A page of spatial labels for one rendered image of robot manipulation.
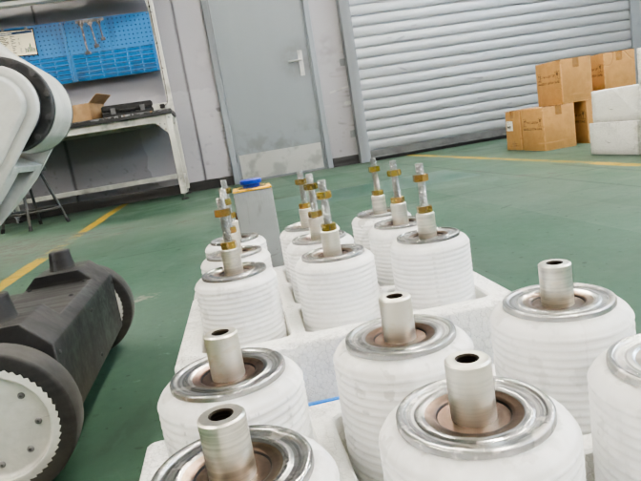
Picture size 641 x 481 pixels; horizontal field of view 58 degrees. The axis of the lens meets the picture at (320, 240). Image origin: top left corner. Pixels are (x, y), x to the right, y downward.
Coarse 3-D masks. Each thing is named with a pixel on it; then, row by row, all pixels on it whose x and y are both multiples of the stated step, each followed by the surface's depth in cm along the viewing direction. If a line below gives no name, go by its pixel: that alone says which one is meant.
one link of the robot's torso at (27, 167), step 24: (0, 72) 84; (0, 96) 84; (24, 96) 85; (0, 120) 84; (24, 120) 85; (0, 144) 84; (24, 144) 86; (0, 168) 86; (24, 168) 93; (0, 192) 87; (24, 192) 100; (0, 216) 99
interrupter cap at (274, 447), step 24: (264, 432) 29; (288, 432) 29; (192, 456) 28; (264, 456) 28; (288, 456) 27; (312, 456) 26; (168, 480) 27; (192, 480) 26; (264, 480) 25; (288, 480) 25
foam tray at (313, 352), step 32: (288, 288) 85; (384, 288) 77; (480, 288) 71; (192, 320) 77; (288, 320) 70; (480, 320) 65; (192, 352) 64; (288, 352) 62; (320, 352) 63; (320, 384) 63
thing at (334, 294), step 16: (368, 256) 67; (304, 272) 66; (320, 272) 65; (336, 272) 64; (352, 272) 65; (368, 272) 66; (304, 288) 67; (320, 288) 65; (336, 288) 65; (352, 288) 65; (368, 288) 66; (304, 304) 68; (320, 304) 66; (336, 304) 65; (352, 304) 65; (368, 304) 66; (304, 320) 69; (320, 320) 66; (336, 320) 66; (352, 320) 66; (368, 320) 67
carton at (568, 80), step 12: (564, 60) 397; (576, 60) 399; (588, 60) 401; (540, 72) 420; (552, 72) 406; (564, 72) 398; (576, 72) 400; (588, 72) 402; (540, 84) 423; (552, 84) 409; (564, 84) 400; (576, 84) 402; (588, 84) 403; (540, 96) 426; (552, 96) 412; (564, 96) 401; (576, 96) 403; (588, 96) 405
